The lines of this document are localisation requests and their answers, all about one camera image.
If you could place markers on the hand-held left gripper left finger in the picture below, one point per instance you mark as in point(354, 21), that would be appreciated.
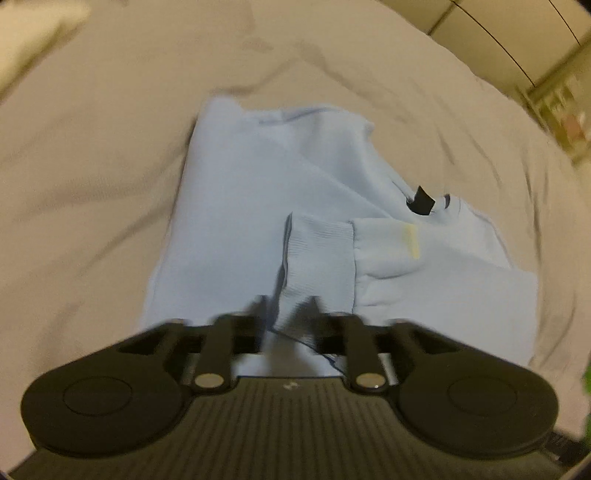
point(251, 323)

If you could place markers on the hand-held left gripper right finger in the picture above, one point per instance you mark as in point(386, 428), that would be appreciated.
point(318, 323)

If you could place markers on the light blue sweatshirt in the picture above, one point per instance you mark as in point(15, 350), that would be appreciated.
point(258, 221)

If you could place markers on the beige bed sheet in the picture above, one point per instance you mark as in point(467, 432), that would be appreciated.
point(92, 175)

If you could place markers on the cluttered shelf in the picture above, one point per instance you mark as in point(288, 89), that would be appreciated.
point(563, 110)

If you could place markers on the white wardrobe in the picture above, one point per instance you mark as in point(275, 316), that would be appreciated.
point(498, 37)

